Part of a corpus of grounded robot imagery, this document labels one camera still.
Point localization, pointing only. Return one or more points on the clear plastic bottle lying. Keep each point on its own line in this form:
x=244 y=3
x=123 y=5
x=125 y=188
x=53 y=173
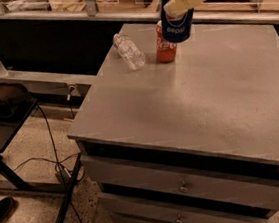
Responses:
x=129 y=52

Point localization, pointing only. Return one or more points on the black shoe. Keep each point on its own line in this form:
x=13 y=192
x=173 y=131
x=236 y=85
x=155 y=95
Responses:
x=6 y=206

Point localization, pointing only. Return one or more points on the grey ledge shelf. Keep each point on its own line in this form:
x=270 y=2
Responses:
x=50 y=83

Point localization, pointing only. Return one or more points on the black bag on table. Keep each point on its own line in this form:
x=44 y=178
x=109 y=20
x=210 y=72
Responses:
x=12 y=97

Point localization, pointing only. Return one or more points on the blue pepsi can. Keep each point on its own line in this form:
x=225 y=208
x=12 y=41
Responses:
x=176 y=30

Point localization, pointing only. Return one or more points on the red coke can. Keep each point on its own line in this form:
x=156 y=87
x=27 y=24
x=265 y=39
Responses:
x=166 y=51

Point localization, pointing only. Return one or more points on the top grey drawer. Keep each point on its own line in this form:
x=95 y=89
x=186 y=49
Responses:
x=241 y=190

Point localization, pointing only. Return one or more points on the middle grey drawer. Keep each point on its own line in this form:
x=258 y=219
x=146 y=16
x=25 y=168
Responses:
x=168 y=213

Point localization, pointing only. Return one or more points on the grey drawer cabinet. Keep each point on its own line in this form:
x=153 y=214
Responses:
x=215 y=108

